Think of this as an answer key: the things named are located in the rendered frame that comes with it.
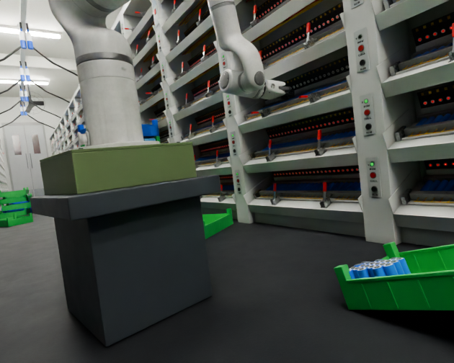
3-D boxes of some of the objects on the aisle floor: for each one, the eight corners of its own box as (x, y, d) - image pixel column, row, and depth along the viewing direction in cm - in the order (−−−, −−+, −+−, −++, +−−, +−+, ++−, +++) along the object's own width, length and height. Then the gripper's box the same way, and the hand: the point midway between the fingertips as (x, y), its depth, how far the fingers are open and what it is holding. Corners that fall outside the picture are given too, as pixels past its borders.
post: (249, 223, 149) (206, -140, 139) (238, 222, 156) (197, -123, 147) (279, 215, 160) (241, -121, 151) (266, 214, 168) (230, -106, 158)
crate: (205, 240, 127) (202, 221, 126) (165, 240, 135) (163, 222, 135) (233, 223, 154) (231, 208, 153) (199, 225, 162) (197, 209, 162)
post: (185, 214, 207) (151, -43, 197) (179, 213, 214) (147, -35, 205) (210, 209, 218) (179, -35, 208) (203, 208, 225) (174, -27, 216)
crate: (348, 310, 57) (332, 268, 59) (401, 277, 69) (387, 243, 70) (571, 312, 33) (534, 240, 35) (596, 261, 45) (567, 209, 46)
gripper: (243, 102, 124) (277, 108, 135) (271, 91, 111) (305, 99, 121) (243, 84, 125) (277, 91, 135) (271, 71, 111) (305, 81, 121)
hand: (287, 94), depth 127 cm, fingers open, 3 cm apart
